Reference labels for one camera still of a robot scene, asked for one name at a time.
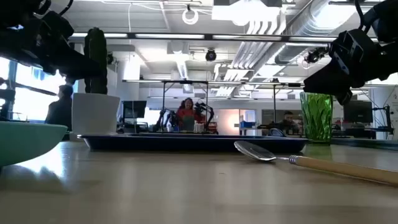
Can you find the blue plastic tray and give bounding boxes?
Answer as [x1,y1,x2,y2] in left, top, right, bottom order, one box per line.
[77,133,312,154]

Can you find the mint green plate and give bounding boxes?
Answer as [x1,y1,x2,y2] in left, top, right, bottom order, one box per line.
[0,121,68,167]

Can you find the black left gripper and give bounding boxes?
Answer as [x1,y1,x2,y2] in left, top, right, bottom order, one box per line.
[0,11,104,85]

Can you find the black computer monitor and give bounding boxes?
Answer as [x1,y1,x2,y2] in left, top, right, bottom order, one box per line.
[343,100,373,124]
[121,100,147,119]

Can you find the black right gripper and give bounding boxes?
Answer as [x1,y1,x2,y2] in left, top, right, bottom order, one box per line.
[303,30,398,106]

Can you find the green faceted plastic cup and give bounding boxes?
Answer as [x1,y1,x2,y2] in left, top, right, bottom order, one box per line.
[300,91,333,144]

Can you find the white plant pot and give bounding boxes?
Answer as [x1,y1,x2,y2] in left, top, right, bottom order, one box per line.
[72,92,121,135]

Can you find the black aluminium table frame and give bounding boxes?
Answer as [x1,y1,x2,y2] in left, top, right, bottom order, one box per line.
[330,138,398,151]

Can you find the white coiled cable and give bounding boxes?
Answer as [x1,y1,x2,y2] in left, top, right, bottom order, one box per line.
[182,7,200,26]

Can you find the spoon with wooden handle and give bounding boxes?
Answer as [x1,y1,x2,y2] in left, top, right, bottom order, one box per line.
[233,140,398,187]

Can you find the black mounted overhead camera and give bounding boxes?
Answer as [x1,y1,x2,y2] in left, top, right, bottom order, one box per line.
[303,46,330,65]

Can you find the black overhead light bar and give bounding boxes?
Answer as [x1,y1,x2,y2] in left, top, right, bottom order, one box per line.
[70,32,381,43]

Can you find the person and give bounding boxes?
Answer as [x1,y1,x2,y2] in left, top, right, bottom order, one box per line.
[45,84,74,131]
[175,98,200,131]
[278,111,301,135]

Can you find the silver ventilation duct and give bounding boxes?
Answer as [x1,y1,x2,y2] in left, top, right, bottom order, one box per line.
[275,0,361,65]

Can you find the distant black station frame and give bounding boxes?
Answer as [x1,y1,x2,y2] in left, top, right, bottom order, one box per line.
[161,80,209,131]

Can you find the tall green cactus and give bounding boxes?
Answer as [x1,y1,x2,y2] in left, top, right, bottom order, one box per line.
[83,27,108,95]

